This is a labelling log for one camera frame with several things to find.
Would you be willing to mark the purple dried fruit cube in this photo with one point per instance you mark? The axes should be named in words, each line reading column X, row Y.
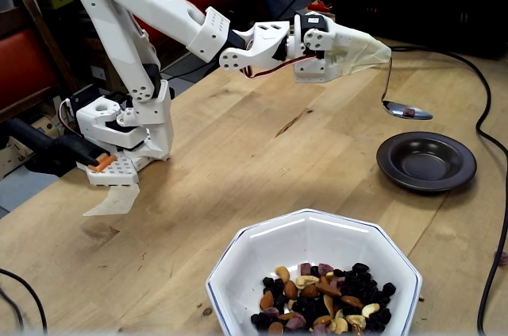
column 409, row 112

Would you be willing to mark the metal spoon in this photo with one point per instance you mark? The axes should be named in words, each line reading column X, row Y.
column 394, row 108

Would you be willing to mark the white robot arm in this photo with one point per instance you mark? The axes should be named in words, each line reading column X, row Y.
column 115, row 34

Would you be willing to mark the brown round plate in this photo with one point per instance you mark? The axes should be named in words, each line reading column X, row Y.
column 426, row 161

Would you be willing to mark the red alligator clip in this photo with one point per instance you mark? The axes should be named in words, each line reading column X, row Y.
column 319, row 5

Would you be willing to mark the beige tape sheet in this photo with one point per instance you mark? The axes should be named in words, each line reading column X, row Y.
column 115, row 201

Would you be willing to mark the black clamp orange tip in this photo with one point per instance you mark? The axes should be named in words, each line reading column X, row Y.
column 51, row 149

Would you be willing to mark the white printed cardboard box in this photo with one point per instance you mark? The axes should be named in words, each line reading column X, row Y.
column 12, row 157

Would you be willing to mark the white octagonal bowl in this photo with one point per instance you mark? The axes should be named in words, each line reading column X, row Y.
column 270, row 244

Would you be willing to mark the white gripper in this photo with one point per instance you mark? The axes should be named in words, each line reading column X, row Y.
column 342, row 57

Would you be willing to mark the beige masking tape wrap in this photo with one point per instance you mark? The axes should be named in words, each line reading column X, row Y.
column 369, row 52

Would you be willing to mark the trail mix pile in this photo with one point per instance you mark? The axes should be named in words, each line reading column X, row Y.
column 317, row 292

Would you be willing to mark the pink dried fruit piece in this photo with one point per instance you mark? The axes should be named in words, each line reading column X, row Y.
column 503, row 258

